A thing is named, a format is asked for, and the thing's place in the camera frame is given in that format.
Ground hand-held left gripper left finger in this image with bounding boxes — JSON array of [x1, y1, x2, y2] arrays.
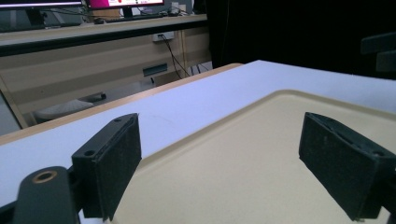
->
[[71, 112, 143, 222]]

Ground black keyboard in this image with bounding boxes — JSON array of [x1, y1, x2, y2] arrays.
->
[[104, 14, 163, 23]]

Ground black hanging cable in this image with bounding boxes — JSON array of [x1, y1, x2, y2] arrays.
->
[[159, 35, 191, 79]]

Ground white power outlet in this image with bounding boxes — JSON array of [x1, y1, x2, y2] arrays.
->
[[152, 31, 176, 43]]

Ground grey desk label plate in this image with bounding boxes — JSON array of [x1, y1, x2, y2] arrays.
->
[[142, 63, 169, 77]]

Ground dark computer monitor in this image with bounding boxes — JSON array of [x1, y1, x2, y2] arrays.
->
[[0, 0, 83, 27]]

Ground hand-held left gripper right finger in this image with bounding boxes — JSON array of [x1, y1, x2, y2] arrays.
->
[[298, 111, 396, 222]]

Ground beige plastic tray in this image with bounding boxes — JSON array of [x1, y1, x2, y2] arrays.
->
[[110, 89, 396, 224]]

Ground grey slipper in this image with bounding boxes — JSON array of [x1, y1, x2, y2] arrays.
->
[[32, 99, 95, 124]]

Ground wooden desk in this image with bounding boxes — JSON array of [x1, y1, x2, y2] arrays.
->
[[0, 13, 213, 125]]

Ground black curtain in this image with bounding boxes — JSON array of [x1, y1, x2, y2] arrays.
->
[[205, 0, 396, 81]]

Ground dark shoe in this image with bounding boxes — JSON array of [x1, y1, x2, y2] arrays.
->
[[78, 91, 107, 103]]

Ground monitor with pink screen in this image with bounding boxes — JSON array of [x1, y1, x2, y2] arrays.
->
[[85, 0, 166, 18]]

